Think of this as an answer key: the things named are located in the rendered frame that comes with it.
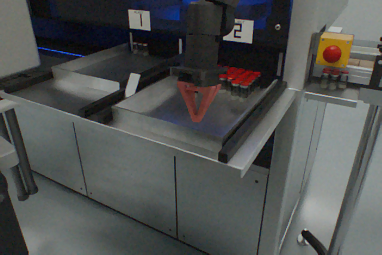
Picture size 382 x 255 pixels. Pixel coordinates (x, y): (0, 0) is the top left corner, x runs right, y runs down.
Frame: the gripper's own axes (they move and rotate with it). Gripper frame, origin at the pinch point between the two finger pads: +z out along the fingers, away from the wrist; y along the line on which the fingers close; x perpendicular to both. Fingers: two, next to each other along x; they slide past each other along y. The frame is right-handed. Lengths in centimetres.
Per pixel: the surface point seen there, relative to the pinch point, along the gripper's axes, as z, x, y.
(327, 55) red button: -12.0, -17.5, 31.2
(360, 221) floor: 73, -40, 116
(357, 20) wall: -49, -11, 497
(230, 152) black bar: 4.6, -7.6, -1.0
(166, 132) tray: 4.4, 6.5, 0.3
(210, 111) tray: 2.5, 3.6, 14.1
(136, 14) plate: -19, 42, 34
